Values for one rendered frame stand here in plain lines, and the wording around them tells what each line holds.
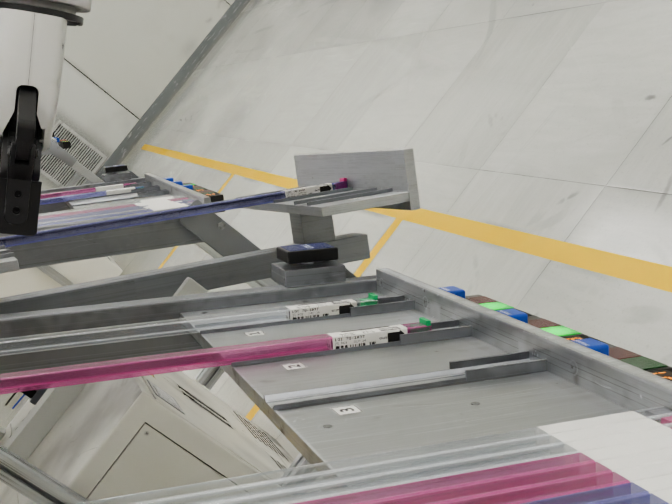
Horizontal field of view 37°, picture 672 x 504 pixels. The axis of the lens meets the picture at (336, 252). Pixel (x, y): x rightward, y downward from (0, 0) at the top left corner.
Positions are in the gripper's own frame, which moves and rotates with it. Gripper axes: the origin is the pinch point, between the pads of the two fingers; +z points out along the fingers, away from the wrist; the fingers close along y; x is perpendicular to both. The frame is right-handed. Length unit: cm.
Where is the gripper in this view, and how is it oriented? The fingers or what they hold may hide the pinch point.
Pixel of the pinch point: (12, 214)
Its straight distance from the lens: 81.4
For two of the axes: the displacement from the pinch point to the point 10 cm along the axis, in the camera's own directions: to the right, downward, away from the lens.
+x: 9.4, 0.9, 3.4
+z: -1.3, 9.9, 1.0
